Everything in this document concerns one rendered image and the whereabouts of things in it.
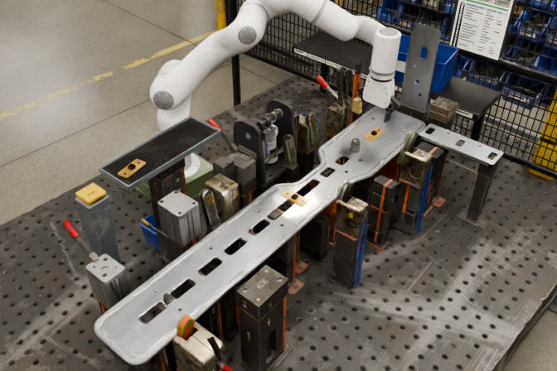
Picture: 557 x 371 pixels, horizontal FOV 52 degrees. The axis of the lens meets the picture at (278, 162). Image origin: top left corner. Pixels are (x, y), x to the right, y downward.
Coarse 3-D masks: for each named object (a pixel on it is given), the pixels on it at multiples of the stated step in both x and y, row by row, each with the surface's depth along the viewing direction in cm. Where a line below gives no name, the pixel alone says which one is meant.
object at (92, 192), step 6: (90, 186) 161; (96, 186) 161; (78, 192) 159; (84, 192) 159; (90, 192) 159; (96, 192) 159; (102, 192) 159; (84, 198) 157; (90, 198) 157; (96, 198) 157
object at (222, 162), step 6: (222, 156) 183; (216, 162) 180; (222, 162) 180; (228, 162) 180; (216, 168) 181; (222, 168) 179; (228, 168) 180; (216, 174) 182; (222, 174) 180; (228, 174) 182; (234, 174) 184
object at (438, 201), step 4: (444, 148) 209; (444, 152) 210; (444, 156) 212; (444, 160) 215; (444, 164) 217; (440, 172) 218; (436, 176) 218; (440, 176) 220; (436, 180) 219; (440, 180) 222; (436, 184) 220; (436, 188) 221; (436, 192) 224; (436, 196) 226; (436, 200) 226; (440, 200) 226; (444, 200) 226; (432, 204) 225; (436, 204) 225; (440, 204) 225
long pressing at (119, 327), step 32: (352, 128) 213; (384, 128) 213; (416, 128) 214; (320, 160) 198; (352, 160) 198; (384, 160) 198; (320, 192) 184; (224, 224) 171; (288, 224) 172; (192, 256) 162; (224, 256) 162; (256, 256) 162; (160, 288) 152; (192, 288) 152; (224, 288) 153; (96, 320) 144; (128, 320) 144; (160, 320) 144; (128, 352) 137
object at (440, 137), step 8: (424, 128) 214; (440, 128) 214; (424, 136) 210; (432, 136) 210; (440, 136) 210; (448, 136) 210; (456, 136) 210; (440, 144) 206; (448, 144) 206; (464, 144) 206; (472, 144) 206; (480, 144) 206; (456, 152) 203; (464, 152) 202; (472, 152) 202; (480, 152) 202; (488, 152) 202; (496, 152) 202; (480, 160) 198; (488, 160) 198; (496, 160) 198
